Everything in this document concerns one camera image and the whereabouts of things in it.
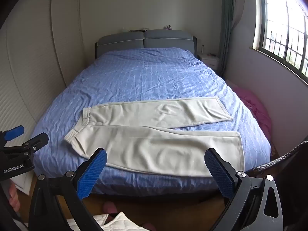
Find white sheet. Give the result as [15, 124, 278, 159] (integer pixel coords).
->
[14, 173, 33, 196]

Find white wardrobe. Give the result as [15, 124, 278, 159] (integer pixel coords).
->
[0, 0, 85, 135]

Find blue striped bed sheet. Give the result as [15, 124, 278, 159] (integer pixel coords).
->
[31, 48, 271, 196]

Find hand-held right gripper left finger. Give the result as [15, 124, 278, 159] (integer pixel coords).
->
[28, 147, 108, 231]

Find grey-green curtain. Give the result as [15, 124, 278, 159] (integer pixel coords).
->
[220, 0, 238, 77]

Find pink cloth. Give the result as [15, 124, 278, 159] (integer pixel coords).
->
[231, 85, 272, 148]

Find white nightstand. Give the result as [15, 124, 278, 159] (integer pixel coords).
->
[199, 53, 221, 72]

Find grey bed headboard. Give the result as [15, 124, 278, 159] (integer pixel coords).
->
[95, 29, 198, 59]

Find barred window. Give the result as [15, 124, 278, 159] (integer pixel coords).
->
[251, 0, 308, 86]

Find pink slipper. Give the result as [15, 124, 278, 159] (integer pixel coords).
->
[102, 201, 119, 216]

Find person's left hand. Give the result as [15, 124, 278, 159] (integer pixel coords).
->
[8, 180, 21, 211]

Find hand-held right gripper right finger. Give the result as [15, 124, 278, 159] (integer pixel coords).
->
[204, 148, 284, 231]

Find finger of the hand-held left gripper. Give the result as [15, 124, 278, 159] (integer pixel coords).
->
[0, 125, 25, 147]
[3, 132, 49, 160]

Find dark wicker chair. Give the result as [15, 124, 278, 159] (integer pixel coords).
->
[248, 141, 308, 175]

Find beige pants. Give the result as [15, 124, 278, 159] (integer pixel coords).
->
[64, 97, 246, 175]

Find white quilted jacket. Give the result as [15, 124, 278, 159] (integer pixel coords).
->
[65, 212, 148, 231]

